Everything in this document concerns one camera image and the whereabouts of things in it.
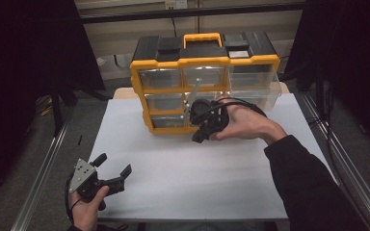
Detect black horizontal bar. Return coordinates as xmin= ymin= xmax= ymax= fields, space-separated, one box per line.
xmin=78 ymin=2 xmax=306 ymax=24

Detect clear plastic drawer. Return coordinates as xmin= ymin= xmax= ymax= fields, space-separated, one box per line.
xmin=226 ymin=64 xmax=283 ymax=113

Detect black stand post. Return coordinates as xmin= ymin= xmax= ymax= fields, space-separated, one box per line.
xmin=49 ymin=80 xmax=64 ymax=138

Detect grid of clear drawers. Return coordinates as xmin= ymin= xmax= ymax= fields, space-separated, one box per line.
xmin=138 ymin=65 xmax=229 ymax=129

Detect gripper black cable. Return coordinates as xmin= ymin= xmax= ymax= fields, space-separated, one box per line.
xmin=205 ymin=96 xmax=268 ymax=118
xmin=65 ymin=174 xmax=78 ymax=225

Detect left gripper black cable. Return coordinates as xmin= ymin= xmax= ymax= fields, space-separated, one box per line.
xmin=65 ymin=174 xmax=78 ymax=225

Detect white wall outlet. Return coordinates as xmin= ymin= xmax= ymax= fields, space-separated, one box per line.
xmin=165 ymin=0 xmax=188 ymax=10

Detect person's right hand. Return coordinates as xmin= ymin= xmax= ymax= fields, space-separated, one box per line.
xmin=209 ymin=97 xmax=288 ymax=146

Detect yellow black organizer case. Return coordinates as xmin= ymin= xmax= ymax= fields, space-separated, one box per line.
xmin=129 ymin=31 xmax=281 ymax=136

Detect yellow cable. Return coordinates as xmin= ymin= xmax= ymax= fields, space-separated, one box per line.
xmin=35 ymin=95 xmax=54 ymax=116

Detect aluminium rail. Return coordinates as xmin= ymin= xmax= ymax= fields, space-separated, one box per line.
xmin=298 ymin=92 xmax=370 ymax=231
xmin=11 ymin=105 xmax=75 ymax=231

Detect black curtain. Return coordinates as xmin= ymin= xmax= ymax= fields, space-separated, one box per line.
xmin=0 ymin=0 xmax=106 ymax=210
xmin=283 ymin=0 xmax=370 ymax=155

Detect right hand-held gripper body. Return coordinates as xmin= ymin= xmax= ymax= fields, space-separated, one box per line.
xmin=181 ymin=77 xmax=230 ymax=144

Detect person's left hand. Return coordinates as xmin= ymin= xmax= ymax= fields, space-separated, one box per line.
xmin=69 ymin=186 xmax=110 ymax=231

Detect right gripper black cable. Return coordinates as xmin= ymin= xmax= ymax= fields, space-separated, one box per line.
xmin=205 ymin=96 xmax=268 ymax=118

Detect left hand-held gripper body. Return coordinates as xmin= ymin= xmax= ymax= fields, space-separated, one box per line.
xmin=67 ymin=158 xmax=125 ymax=212

